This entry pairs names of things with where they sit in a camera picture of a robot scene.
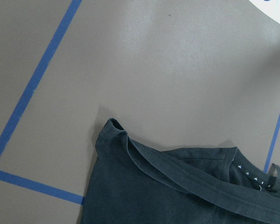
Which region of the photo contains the black printed t-shirt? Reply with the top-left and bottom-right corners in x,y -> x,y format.
81,118 -> 280,224

